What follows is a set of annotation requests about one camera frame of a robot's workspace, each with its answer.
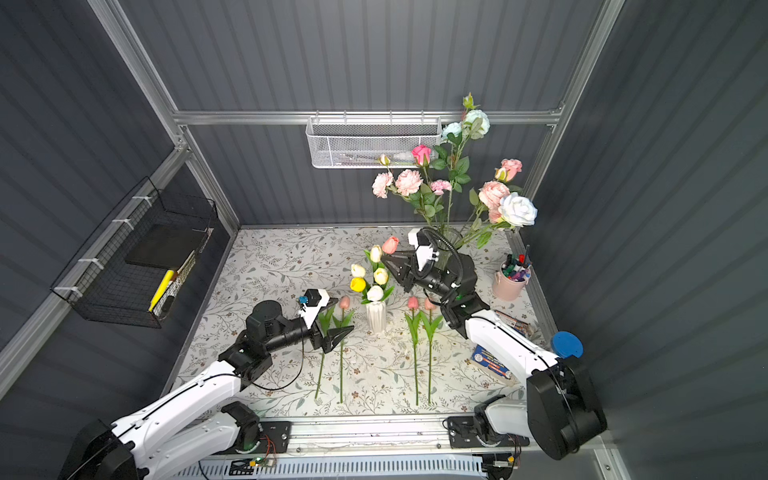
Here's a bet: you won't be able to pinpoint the peach pink tulip stem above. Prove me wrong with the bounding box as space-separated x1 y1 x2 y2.
333 296 353 403

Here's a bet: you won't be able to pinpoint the light pink tulip stem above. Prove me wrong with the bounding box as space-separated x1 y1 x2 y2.
314 305 334 399

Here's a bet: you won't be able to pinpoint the white ribbed ceramic vase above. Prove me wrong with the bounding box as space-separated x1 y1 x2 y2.
365 301 388 334

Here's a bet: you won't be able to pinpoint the dark pink tulip stem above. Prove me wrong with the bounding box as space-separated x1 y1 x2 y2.
405 296 422 406

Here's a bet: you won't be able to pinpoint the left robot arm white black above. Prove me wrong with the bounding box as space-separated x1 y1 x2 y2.
59 289 353 479

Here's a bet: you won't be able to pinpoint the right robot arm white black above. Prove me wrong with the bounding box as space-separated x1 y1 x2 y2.
382 247 607 460

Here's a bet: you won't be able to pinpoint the tulip bouquet in vase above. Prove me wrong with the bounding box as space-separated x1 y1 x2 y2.
349 236 400 304

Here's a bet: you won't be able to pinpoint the clear glass vase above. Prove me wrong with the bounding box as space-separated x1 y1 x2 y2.
436 226 462 270

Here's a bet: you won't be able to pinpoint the rose bouquet in glass vase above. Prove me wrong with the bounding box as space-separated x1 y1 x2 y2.
371 94 538 247

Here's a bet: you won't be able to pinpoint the pink pen holder cup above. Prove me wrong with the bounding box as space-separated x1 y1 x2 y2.
492 270 531 302

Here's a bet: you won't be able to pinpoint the markers in pink cup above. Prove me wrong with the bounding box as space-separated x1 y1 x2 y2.
501 245 531 283

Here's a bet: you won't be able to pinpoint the blue printed card pack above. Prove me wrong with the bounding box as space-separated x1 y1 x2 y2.
471 345 513 380

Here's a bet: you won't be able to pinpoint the clear jar blue lid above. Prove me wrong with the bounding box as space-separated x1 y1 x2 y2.
550 331 584 358

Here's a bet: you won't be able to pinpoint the yellow marker in basket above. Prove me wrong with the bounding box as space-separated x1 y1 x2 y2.
149 270 177 312

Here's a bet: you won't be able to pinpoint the black notebook in basket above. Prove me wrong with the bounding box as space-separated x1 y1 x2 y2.
125 224 208 271

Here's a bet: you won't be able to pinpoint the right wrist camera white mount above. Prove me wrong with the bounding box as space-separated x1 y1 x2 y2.
408 227 439 275

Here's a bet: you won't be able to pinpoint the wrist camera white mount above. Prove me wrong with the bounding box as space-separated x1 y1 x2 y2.
408 227 439 275
299 289 330 329

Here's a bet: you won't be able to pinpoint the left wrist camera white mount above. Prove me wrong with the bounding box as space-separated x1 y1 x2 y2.
299 289 330 329

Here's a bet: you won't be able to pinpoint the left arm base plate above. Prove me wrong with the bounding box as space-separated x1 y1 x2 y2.
233 421 293 456

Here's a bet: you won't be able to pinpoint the white wire mesh basket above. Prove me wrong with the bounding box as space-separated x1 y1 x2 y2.
305 117 442 169

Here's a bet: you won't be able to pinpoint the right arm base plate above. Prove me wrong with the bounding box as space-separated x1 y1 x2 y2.
442 415 530 449

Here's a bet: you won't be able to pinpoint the black wire wall basket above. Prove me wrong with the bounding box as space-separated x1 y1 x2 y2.
51 181 217 329

